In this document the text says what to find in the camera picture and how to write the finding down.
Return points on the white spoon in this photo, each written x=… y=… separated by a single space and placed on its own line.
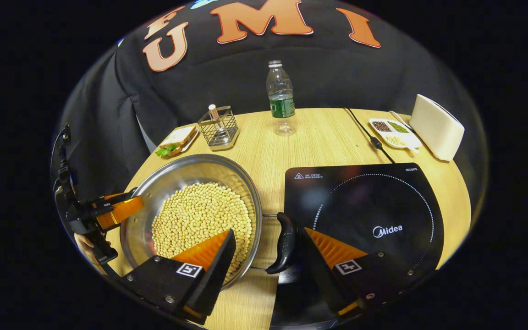
x=399 y=118

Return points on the black backdrop cloth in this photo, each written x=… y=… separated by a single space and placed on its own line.
x=337 y=73

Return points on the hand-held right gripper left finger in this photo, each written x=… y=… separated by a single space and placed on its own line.
x=216 y=275

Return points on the pink metallic stick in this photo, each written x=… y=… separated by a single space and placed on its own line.
x=213 y=112

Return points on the white box appliance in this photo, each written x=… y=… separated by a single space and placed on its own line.
x=436 y=128

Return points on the black induction cooktop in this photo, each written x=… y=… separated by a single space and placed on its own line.
x=365 y=201

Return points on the clear plastic water bottle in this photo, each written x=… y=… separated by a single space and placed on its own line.
x=281 y=103

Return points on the sandwich on white plate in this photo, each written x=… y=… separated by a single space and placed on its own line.
x=179 y=137

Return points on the white sectioned dish with beans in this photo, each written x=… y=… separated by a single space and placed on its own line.
x=394 y=134

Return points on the pile of yellow soybeans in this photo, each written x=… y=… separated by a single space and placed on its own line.
x=195 y=215

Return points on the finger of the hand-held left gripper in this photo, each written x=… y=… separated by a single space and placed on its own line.
x=122 y=211
x=112 y=200

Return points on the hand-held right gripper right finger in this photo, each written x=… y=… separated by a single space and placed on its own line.
x=321 y=279

